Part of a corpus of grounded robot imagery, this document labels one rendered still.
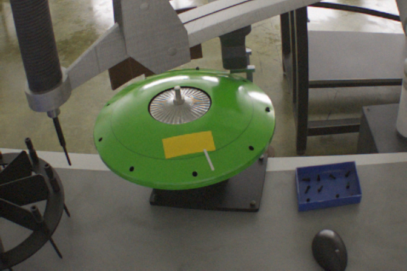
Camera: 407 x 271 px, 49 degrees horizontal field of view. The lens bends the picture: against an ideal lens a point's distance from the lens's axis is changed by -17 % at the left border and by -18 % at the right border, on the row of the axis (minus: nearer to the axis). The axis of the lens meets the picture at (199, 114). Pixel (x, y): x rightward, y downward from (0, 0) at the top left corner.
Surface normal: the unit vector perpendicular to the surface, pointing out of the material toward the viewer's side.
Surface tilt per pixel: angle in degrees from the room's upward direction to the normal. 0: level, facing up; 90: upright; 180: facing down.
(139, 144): 17
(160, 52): 90
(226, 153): 24
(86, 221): 0
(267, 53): 0
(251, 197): 0
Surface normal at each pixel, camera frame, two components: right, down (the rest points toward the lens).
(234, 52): -0.02, 0.29
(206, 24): -0.23, -0.75
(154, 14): 0.35, 0.54
